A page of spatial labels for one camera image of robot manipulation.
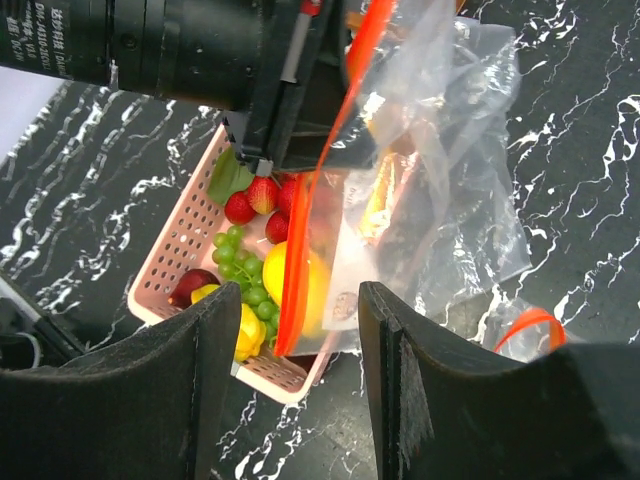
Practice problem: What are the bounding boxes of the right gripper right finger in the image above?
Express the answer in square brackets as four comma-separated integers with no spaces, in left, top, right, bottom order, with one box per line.
[358,282,639,479]

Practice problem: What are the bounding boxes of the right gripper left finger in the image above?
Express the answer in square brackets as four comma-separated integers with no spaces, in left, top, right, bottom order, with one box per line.
[1,283,240,479]

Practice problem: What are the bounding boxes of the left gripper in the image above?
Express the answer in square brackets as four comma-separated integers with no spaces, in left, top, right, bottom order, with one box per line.
[223,1,355,175]

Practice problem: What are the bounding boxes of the red strawberry bunch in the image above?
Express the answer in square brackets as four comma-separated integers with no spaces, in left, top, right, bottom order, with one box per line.
[207,148,297,245]

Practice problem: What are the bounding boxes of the green grape bunch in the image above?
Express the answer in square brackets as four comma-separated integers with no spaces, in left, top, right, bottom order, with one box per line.
[212,225,280,347]

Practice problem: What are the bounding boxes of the clear zip bag orange zipper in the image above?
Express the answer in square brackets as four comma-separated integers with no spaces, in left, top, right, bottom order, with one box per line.
[273,1,530,356]

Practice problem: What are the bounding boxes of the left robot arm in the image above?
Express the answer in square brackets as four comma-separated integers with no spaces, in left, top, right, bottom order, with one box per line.
[1,0,374,175]

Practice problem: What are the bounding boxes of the dark red plum left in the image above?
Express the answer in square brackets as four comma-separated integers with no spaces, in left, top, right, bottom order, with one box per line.
[168,269,220,309]

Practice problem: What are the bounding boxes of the yellow starfruit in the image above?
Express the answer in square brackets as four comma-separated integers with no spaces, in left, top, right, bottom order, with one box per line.
[190,283,267,363]

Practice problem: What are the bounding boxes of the pink plastic basket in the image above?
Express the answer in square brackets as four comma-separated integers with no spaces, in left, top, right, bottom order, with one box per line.
[127,126,329,404]

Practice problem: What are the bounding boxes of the yellow mango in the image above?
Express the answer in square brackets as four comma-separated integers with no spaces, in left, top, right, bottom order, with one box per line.
[262,241,331,339]

